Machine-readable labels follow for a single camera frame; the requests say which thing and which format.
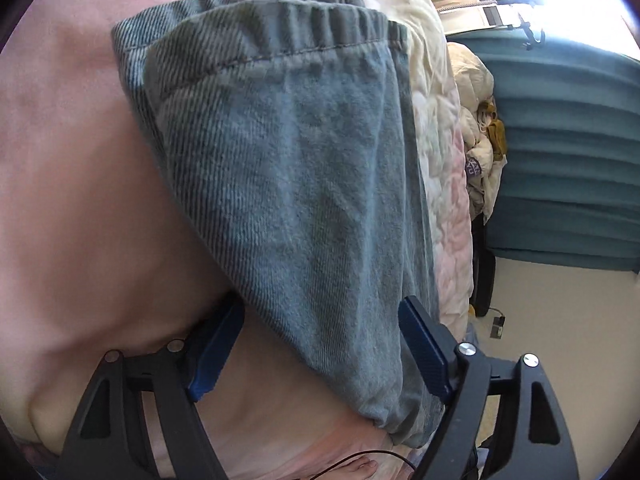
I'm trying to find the blue denim jeans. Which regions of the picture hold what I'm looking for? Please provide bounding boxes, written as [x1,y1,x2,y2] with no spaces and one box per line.
[112,0,439,446]

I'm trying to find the metal clothes rack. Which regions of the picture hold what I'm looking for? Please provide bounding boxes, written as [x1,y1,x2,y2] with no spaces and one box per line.
[432,0,547,51]

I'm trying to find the pastel tie-dye duvet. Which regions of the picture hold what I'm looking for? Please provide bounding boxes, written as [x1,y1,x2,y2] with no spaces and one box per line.
[1,0,471,472]

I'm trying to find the teal curtain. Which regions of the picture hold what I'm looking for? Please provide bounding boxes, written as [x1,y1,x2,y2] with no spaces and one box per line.
[449,29,640,272]

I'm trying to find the mustard yellow garment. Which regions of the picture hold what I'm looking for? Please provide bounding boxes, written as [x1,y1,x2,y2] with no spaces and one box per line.
[477,101,508,160]

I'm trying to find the cream puffy jacket pile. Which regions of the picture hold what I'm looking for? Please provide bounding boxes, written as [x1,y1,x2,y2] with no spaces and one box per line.
[447,42,508,223]

